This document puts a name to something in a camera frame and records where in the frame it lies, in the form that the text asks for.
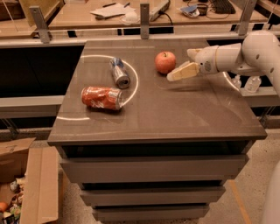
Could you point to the grey drawer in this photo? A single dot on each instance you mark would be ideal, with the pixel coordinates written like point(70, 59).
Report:
point(148, 213)
point(152, 196)
point(152, 169)

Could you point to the metal post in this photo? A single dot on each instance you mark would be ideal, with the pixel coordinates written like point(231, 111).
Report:
point(40, 22)
point(247, 12)
point(144, 20)

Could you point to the small orange fruit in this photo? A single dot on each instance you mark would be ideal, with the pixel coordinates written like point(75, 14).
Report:
point(3, 206)

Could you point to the red apple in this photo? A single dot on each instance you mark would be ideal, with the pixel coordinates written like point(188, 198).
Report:
point(165, 62)

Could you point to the white paper stack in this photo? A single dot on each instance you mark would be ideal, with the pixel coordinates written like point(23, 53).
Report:
point(113, 10)

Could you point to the clear plastic bottle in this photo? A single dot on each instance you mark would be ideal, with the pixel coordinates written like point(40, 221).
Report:
point(252, 84)
point(237, 81)

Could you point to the top grey drawer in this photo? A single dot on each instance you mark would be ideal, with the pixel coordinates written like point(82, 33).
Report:
point(152, 169)

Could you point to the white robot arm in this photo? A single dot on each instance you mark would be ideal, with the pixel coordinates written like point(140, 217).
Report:
point(257, 55)

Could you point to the right metal post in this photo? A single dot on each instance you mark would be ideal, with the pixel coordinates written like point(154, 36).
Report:
point(247, 12)

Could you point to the clear plastic bottle right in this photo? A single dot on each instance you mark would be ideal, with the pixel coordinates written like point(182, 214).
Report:
point(252, 84)

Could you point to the cardboard box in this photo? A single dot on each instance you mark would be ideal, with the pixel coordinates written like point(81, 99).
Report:
point(37, 169)

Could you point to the clear plastic bottle left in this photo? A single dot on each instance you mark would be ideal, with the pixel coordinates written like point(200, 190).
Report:
point(237, 81)

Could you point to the blue white packet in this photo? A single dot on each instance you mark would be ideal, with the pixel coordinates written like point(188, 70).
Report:
point(190, 11)

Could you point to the middle grey drawer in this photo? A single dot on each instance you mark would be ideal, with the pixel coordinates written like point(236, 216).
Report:
point(152, 196)

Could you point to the white power strip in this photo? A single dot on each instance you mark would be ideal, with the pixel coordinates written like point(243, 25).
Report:
point(163, 6)

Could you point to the crushed red soda can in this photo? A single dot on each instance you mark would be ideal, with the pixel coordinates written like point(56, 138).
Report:
point(102, 97)

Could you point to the left metal post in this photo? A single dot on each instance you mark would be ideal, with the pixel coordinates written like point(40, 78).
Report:
point(40, 22)

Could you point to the black keyboard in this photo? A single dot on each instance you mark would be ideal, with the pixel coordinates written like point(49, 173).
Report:
point(222, 7)

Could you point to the bottom grey drawer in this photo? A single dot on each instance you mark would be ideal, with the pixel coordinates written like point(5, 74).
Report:
point(148, 213)

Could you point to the silver blue drink can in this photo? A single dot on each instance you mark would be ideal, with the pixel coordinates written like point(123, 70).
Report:
point(119, 73)

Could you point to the middle metal post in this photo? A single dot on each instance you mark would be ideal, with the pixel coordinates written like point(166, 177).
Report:
point(144, 20)

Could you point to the black pen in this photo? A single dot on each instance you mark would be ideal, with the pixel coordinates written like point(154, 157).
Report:
point(109, 4)

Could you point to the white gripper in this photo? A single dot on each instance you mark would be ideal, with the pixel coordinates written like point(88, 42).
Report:
point(206, 61)

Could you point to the grey drawer cabinet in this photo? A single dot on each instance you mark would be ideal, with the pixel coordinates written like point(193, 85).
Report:
point(201, 116)

